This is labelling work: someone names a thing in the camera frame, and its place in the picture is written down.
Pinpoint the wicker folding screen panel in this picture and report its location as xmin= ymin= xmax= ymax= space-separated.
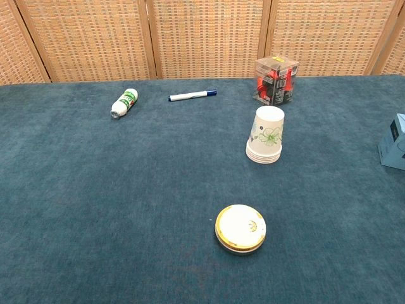
xmin=265 ymin=0 xmax=405 ymax=77
xmin=368 ymin=0 xmax=405 ymax=77
xmin=145 ymin=0 xmax=272 ymax=80
xmin=14 ymin=0 xmax=158 ymax=84
xmin=0 ymin=0 xmax=51 ymax=86

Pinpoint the white floral paper cup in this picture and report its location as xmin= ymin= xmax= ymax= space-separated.
xmin=246 ymin=151 xmax=282 ymax=163
xmin=246 ymin=146 xmax=283 ymax=158
xmin=246 ymin=153 xmax=282 ymax=165
xmin=246 ymin=106 xmax=284 ymax=155
xmin=246 ymin=148 xmax=283 ymax=160

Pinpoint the light blue cardboard box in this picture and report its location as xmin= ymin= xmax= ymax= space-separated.
xmin=378 ymin=113 xmax=405 ymax=170

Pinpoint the white bottle with green label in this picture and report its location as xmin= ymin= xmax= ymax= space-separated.
xmin=109 ymin=88 xmax=139 ymax=120

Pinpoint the teal blue table cloth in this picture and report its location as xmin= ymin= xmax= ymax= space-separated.
xmin=0 ymin=74 xmax=405 ymax=304

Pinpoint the clear box with red-black items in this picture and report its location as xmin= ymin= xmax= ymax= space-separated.
xmin=254 ymin=55 xmax=300 ymax=106

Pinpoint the white marker with blue cap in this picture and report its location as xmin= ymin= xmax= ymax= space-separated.
xmin=168 ymin=89 xmax=218 ymax=103

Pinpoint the round gold-rimmed white tin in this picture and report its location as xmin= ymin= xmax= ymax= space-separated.
xmin=215 ymin=204 xmax=267 ymax=256

